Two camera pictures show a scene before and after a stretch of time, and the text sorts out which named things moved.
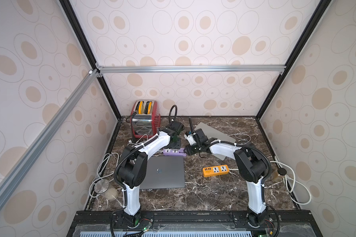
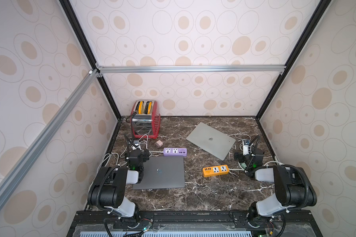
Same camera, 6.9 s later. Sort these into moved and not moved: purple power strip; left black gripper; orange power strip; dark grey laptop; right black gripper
Moved: left black gripper; right black gripper
Not moved: orange power strip; dark grey laptop; purple power strip
